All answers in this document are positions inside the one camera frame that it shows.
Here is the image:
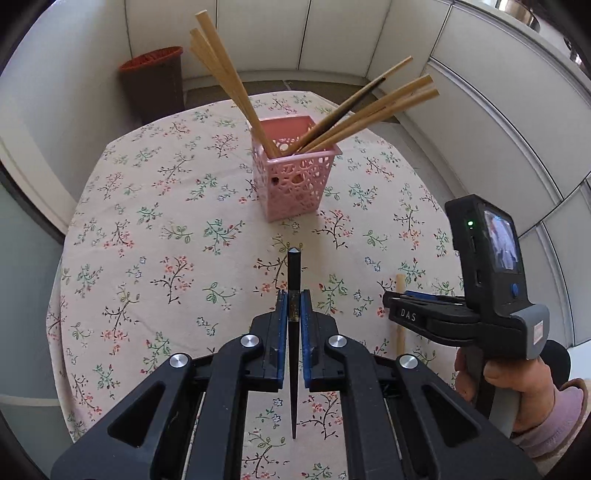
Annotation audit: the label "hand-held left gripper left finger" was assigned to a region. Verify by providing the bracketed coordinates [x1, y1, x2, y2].
[51, 290, 290, 480]

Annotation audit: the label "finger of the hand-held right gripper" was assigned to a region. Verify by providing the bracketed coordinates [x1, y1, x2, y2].
[382, 293, 468, 334]
[405, 290, 466, 306]

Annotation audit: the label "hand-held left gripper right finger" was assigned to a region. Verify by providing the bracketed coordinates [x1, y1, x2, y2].
[300, 290, 540, 480]

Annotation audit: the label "black chopstick gold band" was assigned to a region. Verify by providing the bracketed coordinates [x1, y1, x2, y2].
[287, 247, 303, 439]

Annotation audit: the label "pink plastic lattice basket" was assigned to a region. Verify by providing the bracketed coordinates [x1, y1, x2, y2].
[250, 115, 342, 222]

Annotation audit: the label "dark brown chopstick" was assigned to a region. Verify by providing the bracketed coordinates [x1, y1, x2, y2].
[295, 76, 387, 154]

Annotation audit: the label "person's right hand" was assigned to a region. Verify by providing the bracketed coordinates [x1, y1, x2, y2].
[455, 348, 555, 432]

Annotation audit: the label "floral tablecloth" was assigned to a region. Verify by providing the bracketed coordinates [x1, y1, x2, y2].
[46, 91, 467, 480]

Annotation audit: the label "white kitchen base cabinets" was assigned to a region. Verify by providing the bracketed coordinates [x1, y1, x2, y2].
[182, 0, 591, 347]

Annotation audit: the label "frosted glass door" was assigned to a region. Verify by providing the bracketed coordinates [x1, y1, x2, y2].
[0, 180, 70, 416]

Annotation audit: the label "brown trash bin red bag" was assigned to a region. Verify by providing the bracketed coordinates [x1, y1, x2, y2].
[119, 45, 185, 124]

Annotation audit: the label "steel kettle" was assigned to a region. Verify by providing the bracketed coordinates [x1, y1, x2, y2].
[496, 0, 541, 31]

